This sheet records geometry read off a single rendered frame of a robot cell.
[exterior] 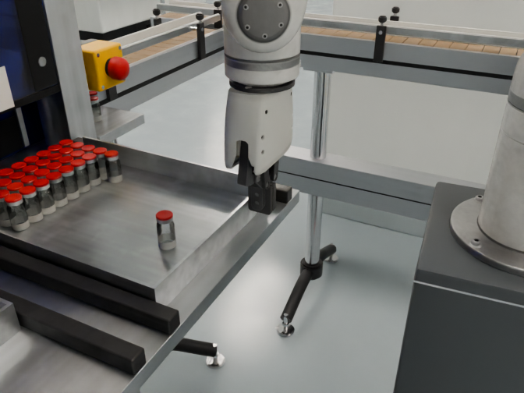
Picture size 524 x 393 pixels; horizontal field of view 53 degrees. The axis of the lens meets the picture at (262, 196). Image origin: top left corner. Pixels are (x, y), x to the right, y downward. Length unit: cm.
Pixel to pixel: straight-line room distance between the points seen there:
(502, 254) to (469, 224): 7
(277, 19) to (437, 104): 164
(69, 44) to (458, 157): 158
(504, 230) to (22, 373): 57
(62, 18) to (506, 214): 70
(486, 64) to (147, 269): 101
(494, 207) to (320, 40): 87
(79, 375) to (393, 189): 120
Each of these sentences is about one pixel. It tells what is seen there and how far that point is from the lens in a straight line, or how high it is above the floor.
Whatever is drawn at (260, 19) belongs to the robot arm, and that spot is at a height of 117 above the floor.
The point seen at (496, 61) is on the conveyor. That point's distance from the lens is 139.
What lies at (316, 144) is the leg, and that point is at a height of 60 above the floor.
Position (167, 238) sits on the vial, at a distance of 64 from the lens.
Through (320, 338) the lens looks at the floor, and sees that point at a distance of 178.
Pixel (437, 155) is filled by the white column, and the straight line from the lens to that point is 215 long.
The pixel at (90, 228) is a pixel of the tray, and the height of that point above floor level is 88.
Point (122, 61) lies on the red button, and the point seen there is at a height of 101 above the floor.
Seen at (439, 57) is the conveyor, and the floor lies 91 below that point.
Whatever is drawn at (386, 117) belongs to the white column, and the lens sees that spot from 214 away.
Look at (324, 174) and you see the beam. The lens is 162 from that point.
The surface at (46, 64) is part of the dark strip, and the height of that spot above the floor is 103.
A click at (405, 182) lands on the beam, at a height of 54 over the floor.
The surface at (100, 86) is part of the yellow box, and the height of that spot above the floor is 97.
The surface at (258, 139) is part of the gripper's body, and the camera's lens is 58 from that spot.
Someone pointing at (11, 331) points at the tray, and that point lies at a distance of 59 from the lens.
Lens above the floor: 126
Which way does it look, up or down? 30 degrees down
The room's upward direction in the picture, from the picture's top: straight up
